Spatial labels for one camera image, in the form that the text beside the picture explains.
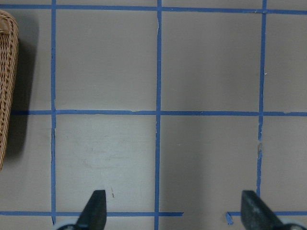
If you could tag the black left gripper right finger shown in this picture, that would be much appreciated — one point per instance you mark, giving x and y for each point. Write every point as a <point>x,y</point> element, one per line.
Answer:
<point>255,214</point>

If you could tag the brown wicker basket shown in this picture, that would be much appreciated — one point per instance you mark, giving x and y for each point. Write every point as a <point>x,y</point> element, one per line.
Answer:
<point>9,51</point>

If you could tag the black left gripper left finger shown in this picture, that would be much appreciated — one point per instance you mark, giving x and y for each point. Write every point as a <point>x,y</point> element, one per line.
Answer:
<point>94,214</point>

